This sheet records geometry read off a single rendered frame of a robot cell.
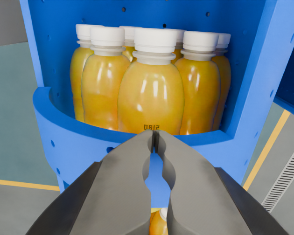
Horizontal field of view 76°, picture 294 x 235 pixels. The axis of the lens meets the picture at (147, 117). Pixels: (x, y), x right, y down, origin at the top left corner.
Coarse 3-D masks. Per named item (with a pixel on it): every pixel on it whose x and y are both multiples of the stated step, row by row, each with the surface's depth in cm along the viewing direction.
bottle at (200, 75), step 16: (176, 64) 22; (192, 64) 21; (208, 64) 21; (192, 80) 21; (208, 80) 21; (192, 96) 21; (208, 96) 21; (192, 112) 22; (208, 112) 22; (192, 128) 23; (208, 128) 24
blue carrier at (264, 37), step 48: (48, 0) 23; (96, 0) 30; (144, 0) 33; (192, 0) 32; (240, 0) 27; (288, 0) 11; (48, 48) 24; (240, 48) 28; (288, 48) 14; (48, 96) 21; (240, 96) 14; (48, 144) 18; (96, 144) 14; (192, 144) 14; (240, 144) 16
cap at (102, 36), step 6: (90, 30) 21; (96, 30) 20; (102, 30) 20; (108, 30) 20; (114, 30) 20; (120, 30) 20; (90, 36) 21; (96, 36) 20; (102, 36) 20; (108, 36) 20; (114, 36) 20; (120, 36) 21; (96, 42) 20; (102, 42) 20; (108, 42) 20; (114, 42) 20; (120, 42) 21
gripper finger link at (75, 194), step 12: (96, 168) 9; (84, 180) 8; (72, 192) 8; (84, 192) 8; (60, 204) 7; (72, 204) 7; (48, 216) 7; (60, 216) 7; (72, 216) 7; (36, 228) 6; (48, 228) 6; (60, 228) 6
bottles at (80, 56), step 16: (80, 32) 25; (128, 32) 30; (80, 48) 26; (128, 48) 30; (176, 48) 31; (224, 48) 27; (80, 64) 26; (224, 64) 26; (80, 80) 27; (224, 80) 27; (80, 96) 28; (224, 96) 28; (80, 112) 29
